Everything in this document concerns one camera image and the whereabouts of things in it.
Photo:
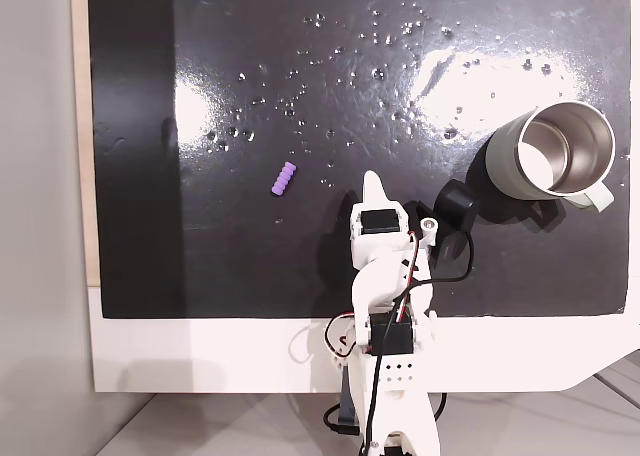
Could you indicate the purple pen grip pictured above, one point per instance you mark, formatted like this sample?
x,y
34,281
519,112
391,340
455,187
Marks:
x,y
283,178

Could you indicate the black table mat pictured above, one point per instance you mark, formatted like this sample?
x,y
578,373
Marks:
x,y
280,256

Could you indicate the sage green steel mug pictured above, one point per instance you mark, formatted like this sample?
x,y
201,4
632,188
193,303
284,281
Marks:
x,y
505,161

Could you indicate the black camera box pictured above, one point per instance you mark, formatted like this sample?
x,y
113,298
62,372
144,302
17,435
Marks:
x,y
454,202

